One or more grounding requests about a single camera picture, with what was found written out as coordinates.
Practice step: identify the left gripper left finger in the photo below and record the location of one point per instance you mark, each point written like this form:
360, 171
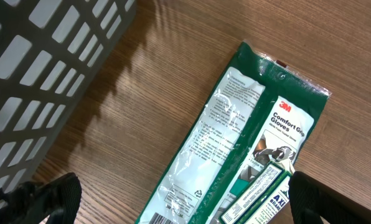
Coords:
32, 202

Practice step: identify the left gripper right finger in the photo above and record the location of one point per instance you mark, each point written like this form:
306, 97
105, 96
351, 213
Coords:
313, 202

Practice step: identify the green white balm box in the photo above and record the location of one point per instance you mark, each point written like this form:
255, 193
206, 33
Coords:
262, 200

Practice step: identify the green white gloves package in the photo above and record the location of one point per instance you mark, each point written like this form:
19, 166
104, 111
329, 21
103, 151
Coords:
259, 111

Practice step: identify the grey plastic mesh basket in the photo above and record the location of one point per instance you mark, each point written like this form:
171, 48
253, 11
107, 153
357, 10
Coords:
50, 51

